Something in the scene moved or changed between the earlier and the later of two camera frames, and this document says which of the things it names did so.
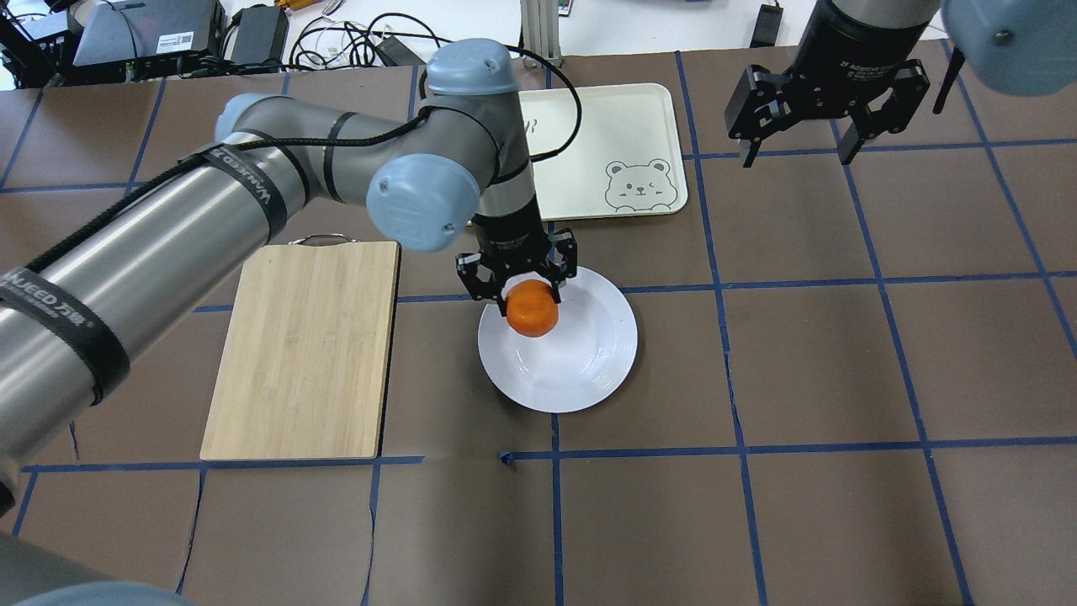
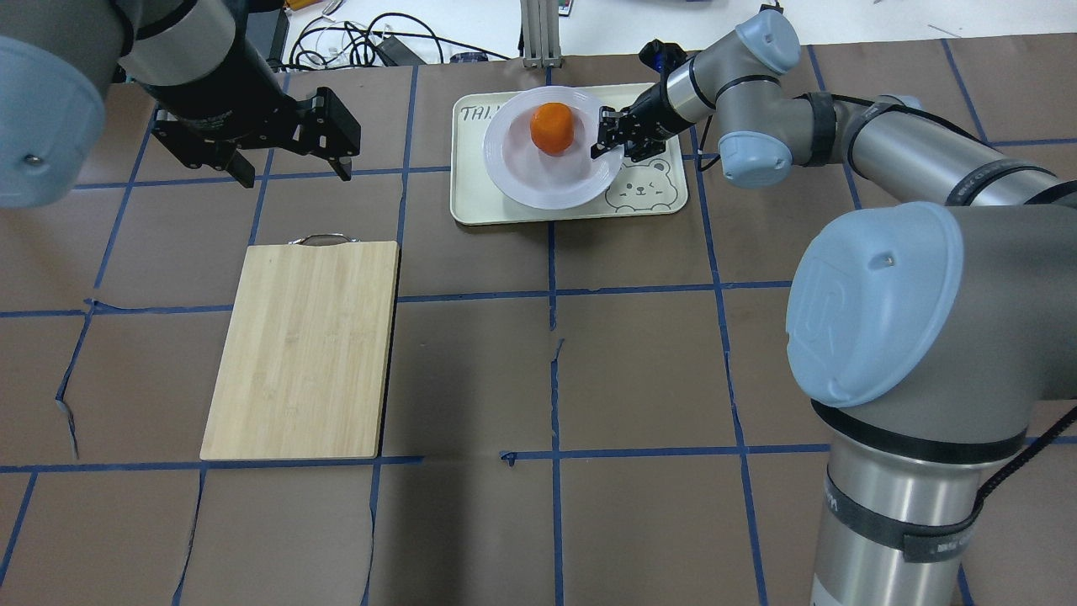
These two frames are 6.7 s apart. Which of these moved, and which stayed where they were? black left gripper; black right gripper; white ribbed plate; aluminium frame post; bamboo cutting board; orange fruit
Moved: white ribbed plate; black left gripper; orange fruit; black right gripper
Stayed: aluminium frame post; bamboo cutting board
